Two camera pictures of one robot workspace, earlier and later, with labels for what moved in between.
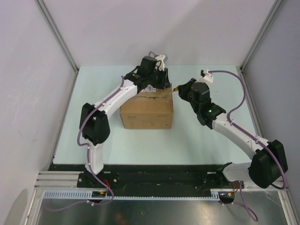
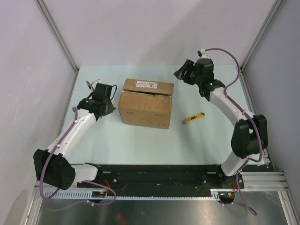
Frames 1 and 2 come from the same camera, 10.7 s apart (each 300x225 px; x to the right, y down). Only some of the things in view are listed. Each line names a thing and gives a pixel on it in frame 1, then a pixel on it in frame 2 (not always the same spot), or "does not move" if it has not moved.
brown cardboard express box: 148,110 does not move
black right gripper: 183,89 → 188,66
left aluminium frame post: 43,6 does not move
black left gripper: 164,83 → 110,109
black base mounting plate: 152,177 does not move
